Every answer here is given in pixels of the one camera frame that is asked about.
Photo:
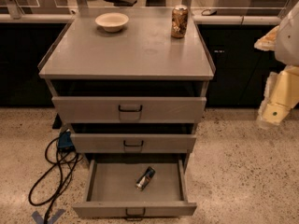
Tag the blue silver redbull can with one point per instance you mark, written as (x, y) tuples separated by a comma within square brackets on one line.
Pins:
[(143, 180)]

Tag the white paper bowl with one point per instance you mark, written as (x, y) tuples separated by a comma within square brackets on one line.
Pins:
[(112, 22)]

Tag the grey middle drawer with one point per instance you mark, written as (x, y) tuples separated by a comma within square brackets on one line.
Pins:
[(133, 143)]

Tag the grey bottom drawer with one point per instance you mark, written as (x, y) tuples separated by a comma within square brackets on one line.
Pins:
[(111, 190)]

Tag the gold patterned drink can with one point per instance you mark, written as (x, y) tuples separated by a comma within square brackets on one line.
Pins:
[(179, 21)]

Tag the grey metal drawer cabinet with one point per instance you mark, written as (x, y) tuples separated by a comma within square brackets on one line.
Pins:
[(142, 60)]

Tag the grey top drawer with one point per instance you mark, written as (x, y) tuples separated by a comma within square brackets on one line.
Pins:
[(129, 109)]

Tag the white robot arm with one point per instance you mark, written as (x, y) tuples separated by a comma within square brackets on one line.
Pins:
[(287, 42)]

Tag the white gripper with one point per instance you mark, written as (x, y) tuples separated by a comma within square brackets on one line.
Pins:
[(288, 42)]

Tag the blue power adapter box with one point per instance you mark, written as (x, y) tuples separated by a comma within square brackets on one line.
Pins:
[(65, 142)]

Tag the grey drawer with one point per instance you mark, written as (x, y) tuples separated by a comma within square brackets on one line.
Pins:
[(111, 190), (129, 109), (133, 143)]

